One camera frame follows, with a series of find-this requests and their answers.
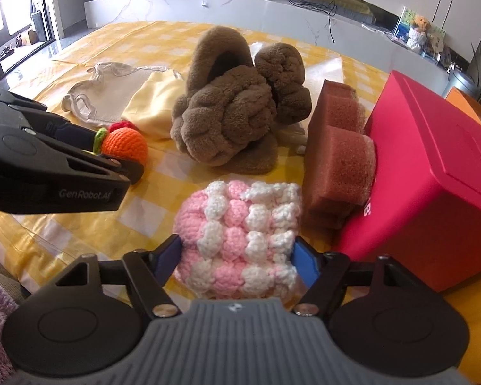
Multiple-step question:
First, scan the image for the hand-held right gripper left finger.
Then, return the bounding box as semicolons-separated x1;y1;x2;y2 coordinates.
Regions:
55;235;184;317

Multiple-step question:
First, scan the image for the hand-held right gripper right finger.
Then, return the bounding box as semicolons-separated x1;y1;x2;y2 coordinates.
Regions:
291;236;419;317

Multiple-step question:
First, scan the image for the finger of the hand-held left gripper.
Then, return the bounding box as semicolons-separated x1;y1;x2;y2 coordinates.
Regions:
0;124;145;185
0;82;109;145

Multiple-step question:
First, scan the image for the orange crochet fruit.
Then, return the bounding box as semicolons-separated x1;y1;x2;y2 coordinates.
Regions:
94;126;149;167

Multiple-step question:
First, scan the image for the pink and white crochet pouch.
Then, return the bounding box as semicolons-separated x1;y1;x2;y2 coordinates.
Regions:
172;180;303;301

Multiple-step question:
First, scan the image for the brown sponge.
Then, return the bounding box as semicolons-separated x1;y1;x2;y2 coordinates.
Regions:
310;79;367;135
302;124;377;229

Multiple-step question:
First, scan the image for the brown fluffy slipper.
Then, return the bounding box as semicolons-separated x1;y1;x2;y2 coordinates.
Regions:
169;26;280;176
253;43;313;127

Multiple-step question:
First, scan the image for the orange cardboard box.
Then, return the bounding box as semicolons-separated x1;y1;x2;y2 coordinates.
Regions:
445;87;481;137

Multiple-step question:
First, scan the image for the red crochet fruit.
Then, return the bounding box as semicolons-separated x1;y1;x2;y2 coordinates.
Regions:
108;120;139;133

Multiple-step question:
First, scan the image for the yellow checked tablecloth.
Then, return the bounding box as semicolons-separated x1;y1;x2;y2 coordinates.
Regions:
0;20;481;373

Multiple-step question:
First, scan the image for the pale yellow cloth bag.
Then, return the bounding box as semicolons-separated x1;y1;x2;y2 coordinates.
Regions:
122;70;185;141

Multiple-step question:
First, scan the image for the red box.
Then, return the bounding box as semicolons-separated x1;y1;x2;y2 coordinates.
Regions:
333;70;481;293

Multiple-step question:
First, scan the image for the silver bin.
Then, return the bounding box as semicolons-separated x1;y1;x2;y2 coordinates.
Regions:
451;70;477;97

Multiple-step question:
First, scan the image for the green picture card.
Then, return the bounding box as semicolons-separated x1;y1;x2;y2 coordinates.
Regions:
395;7;414;39

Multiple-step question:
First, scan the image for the teddy bear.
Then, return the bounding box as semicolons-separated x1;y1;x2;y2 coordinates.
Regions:
408;15;432;47

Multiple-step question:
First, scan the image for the black cable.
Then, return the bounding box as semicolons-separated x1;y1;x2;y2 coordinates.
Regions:
289;0;338;43

